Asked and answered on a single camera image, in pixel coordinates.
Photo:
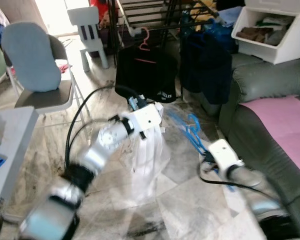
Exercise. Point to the blue plastic hanger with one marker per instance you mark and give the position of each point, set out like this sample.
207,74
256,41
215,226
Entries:
192,125

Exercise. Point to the white shirt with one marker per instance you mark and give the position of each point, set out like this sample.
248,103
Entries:
150,160

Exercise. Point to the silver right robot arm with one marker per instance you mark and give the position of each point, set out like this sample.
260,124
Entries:
255,182

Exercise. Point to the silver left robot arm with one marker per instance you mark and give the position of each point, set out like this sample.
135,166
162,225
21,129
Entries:
90,155

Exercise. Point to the pink plastic hanger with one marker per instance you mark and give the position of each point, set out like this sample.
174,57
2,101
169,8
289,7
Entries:
146,47

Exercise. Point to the pink foam mat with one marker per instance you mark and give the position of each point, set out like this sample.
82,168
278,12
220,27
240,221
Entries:
280,130

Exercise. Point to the navy blue garment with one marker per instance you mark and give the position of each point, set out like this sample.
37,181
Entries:
207,70

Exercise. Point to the dark green leather sofa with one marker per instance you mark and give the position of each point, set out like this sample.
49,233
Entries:
270,80

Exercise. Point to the black t-shirt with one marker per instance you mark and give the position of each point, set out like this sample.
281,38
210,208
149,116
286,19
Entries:
145,80

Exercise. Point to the brown folded clothes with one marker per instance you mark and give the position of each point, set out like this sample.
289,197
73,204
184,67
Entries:
255,34

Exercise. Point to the white storage bin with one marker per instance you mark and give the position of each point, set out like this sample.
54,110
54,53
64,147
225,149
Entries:
290,45

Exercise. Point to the yellow crumpled cloth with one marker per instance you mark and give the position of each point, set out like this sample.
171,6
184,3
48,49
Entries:
204,14

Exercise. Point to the black clothes drying rack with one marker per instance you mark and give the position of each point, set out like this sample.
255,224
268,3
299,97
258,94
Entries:
155,17

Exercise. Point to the white child chair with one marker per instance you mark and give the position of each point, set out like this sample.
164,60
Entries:
90,40

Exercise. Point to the pink floor cloth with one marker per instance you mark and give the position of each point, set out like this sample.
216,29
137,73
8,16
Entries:
65,68

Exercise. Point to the grey folding chair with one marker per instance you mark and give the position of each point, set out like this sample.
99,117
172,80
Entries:
45,100

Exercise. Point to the white folding table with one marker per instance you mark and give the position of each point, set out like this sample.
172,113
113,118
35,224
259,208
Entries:
12,130

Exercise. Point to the blue pillow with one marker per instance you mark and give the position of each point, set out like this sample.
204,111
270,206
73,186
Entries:
32,57

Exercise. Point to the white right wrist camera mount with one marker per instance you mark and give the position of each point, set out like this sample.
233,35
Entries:
225,152

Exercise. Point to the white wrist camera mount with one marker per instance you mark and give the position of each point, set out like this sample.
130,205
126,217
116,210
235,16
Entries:
145,117
225,152

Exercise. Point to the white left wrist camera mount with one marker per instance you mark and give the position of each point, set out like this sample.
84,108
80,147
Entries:
145,117

